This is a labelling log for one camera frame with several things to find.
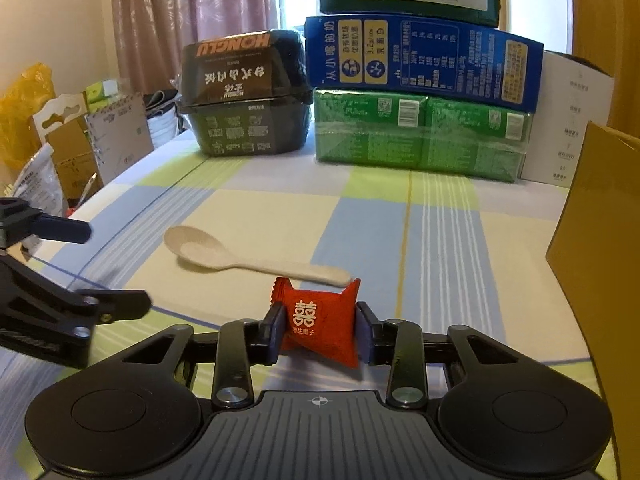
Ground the red candy packet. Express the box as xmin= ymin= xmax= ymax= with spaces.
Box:
xmin=271 ymin=278 xmax=360 ymax=368

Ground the white printed plastic bag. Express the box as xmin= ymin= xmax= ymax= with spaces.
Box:
xmin=12 ymin=143 xmax=67 ymax=217

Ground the yellow plastic bag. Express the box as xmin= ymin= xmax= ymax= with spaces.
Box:
xmin=1 ymin=63 xmax=55 ymax=176

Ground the brown cardboard carton stack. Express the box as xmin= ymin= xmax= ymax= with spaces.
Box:
xmin=32 ymin=93 xmax=102 ymax=205

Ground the grey paper bag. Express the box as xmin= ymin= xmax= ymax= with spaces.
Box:
xmin=86 ymin=93 xmax=154 ymax=184

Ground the checked tablecloth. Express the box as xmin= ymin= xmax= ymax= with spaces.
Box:
xmin=29 ymin=133 xmax=599 ymax=479

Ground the green shrink-wrapped box pack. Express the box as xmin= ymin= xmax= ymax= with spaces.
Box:
xmin=314 ymin=89 xmax=533 ymax=182

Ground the brown cardboard box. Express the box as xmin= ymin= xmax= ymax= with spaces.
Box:
xmin=547 ymin=122 xmax=639 ymax=479

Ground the black instant meal box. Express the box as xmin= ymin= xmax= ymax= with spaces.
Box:
xmin=178 ymin=29 xmax=312 ymax=157

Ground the pink curtain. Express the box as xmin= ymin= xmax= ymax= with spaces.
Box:
xmin=111 ymin=0 xmax=278 ymax=93

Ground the blue carton box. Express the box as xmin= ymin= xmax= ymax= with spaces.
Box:
xmin=304 ymin=14 xmax=544 ymax=114

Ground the white carton box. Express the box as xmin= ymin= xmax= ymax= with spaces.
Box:
xmin=521 ymin=51 xmax=614 ymax=188

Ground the mustard curtain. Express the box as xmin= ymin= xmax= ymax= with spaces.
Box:
xmin=572 ymin=0 xmax=639 ymax=136

